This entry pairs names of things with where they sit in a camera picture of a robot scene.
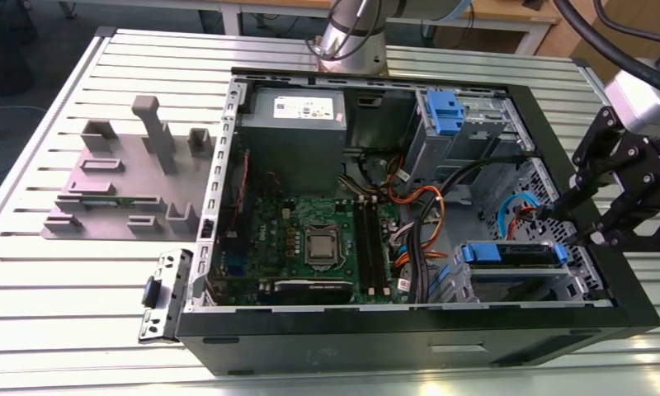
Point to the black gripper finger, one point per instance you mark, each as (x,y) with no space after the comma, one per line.
(643,231)
(596,140)

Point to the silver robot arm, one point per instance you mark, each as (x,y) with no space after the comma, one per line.
(352,53)

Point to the brown wooden cabinet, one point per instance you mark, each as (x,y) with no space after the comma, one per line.
(583,45)

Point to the silver metal drive cage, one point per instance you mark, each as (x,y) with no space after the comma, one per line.
(456,152)

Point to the blue plastic drive latch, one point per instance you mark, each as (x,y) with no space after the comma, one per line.
(443,111)

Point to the black RAM slot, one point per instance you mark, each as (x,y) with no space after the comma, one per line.
(364,247)
(379,247)

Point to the green motherboard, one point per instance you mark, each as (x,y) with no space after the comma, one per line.
(319,210)

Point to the grey power supply unit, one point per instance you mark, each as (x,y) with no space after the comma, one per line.
(291,156)

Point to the silver CPU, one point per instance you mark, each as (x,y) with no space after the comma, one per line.
(320,246)

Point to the black open PC case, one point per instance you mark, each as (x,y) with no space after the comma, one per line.
(363,342)

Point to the CPU socket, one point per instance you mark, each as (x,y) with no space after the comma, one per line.
(321,262)

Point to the black graphics card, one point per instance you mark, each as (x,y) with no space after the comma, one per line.
(308,288)

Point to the blue VGA port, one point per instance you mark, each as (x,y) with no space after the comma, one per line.
(235,264)

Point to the grey parts rack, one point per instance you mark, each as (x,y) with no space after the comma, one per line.
(137,185)

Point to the green RAM stick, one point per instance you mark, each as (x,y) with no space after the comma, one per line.
(112,202)

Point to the black chair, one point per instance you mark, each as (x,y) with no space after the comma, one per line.
(5,70)

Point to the metal card retainer bracket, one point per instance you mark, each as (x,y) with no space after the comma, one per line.
(166,288)

